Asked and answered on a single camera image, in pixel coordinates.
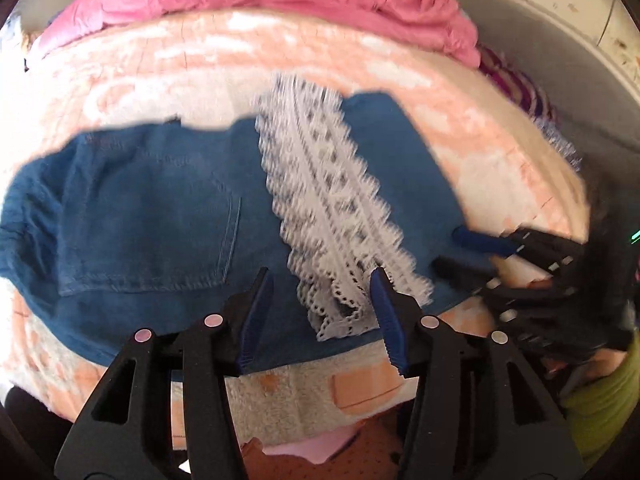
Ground blue denim lace pants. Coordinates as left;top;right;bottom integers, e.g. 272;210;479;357
0;74;501;369

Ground right green sleeve forearm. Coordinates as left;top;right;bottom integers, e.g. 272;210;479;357
561;332;639;469

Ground blue floral pillow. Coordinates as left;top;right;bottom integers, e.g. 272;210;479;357
534;117;582;172

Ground grey quilted headboard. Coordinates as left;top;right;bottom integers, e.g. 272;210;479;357
458;0;639;185

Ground purple striped pillow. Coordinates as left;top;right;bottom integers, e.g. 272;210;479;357
477;46;556;122

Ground orange bear fleece blanket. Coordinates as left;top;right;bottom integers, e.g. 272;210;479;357
1;10;589;445

